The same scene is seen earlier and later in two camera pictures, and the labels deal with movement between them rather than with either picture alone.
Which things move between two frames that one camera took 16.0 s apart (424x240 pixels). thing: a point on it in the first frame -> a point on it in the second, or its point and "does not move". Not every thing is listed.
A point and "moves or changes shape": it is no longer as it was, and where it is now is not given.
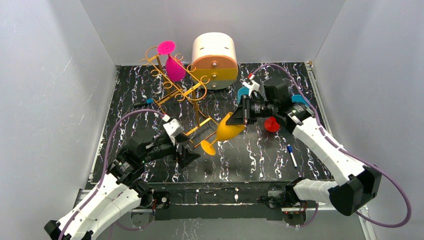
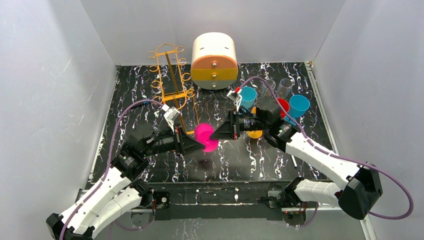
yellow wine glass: (224, 131) moves or changes shape
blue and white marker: (290, 150) does not move
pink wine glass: (174, 71) -> (202, 133)
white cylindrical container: (214, 60) does not move
